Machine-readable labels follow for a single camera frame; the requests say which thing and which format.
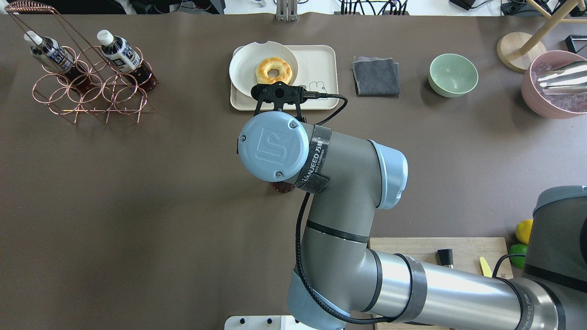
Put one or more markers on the green lime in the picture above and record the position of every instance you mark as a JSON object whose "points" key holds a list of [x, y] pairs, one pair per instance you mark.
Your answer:
{"points": [[518, 255]]}

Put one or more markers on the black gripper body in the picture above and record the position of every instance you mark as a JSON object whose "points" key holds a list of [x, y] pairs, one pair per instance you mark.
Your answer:
{"points": [[283, 187]]}

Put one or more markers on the yellow plastic knife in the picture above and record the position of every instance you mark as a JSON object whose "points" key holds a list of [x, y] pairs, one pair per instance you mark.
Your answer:
{"points": [[485, 267]]}

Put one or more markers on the yellow lemon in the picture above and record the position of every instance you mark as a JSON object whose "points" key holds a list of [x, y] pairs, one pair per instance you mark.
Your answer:
{"points": [[523, 231]]}

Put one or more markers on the dark mirrored tray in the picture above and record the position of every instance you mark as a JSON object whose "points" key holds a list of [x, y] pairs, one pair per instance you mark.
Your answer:
{"points": [[575, 43]]}

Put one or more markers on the grey folded cloth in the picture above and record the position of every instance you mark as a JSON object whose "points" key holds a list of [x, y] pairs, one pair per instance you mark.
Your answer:
{"points": [[376, 76]]}

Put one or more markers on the aluminium frame post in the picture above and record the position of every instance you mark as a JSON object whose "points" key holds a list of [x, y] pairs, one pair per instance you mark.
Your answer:
{"points": [[286, 10]]}

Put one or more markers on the wooden cup tree stand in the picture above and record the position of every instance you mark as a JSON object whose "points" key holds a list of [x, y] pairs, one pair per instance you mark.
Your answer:
{"points": [[517, 50]]}

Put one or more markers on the bamboo cutting board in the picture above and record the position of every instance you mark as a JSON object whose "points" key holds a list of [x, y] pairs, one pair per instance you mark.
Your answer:
{"points": [[466, 250]]}

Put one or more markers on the white round plate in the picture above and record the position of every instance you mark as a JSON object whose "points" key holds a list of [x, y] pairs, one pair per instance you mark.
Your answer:
{"points": [[245, 61]]}

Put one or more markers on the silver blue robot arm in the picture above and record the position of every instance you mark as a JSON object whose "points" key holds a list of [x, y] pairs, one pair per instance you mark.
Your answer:
{"points": [[339, 280]]}

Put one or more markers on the copper wire bottle rack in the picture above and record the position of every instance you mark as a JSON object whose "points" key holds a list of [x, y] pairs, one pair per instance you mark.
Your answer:
{"points": [[111, 93]]}

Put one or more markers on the mint green bowl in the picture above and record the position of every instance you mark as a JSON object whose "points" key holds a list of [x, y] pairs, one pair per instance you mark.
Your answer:
{"points": [[452, 75]]}

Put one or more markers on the pink bowl with ice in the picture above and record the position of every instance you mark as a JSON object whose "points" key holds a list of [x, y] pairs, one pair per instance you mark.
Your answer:
{"points": [[551, 106]]}

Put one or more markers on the tea bottle in rack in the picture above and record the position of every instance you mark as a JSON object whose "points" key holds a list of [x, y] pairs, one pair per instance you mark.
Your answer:
{"points": [[55, 59], [126, 60]]}

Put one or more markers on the beige rabbit tray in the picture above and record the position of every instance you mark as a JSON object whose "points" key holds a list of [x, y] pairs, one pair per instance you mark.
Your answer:
{"points": [[316, 72]]}

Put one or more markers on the steel ice scoop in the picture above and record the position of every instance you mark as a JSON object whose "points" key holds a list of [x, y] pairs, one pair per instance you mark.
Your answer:
{"points": [[568, 79]]}

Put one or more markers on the tea bottle dark liquid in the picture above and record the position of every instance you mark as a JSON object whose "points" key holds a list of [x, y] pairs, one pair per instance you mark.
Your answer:
{"points": [[283, 187]]}

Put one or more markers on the glazed donut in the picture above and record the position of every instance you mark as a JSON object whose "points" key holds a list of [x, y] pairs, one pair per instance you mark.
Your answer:
{"points": [[272, 70]]}

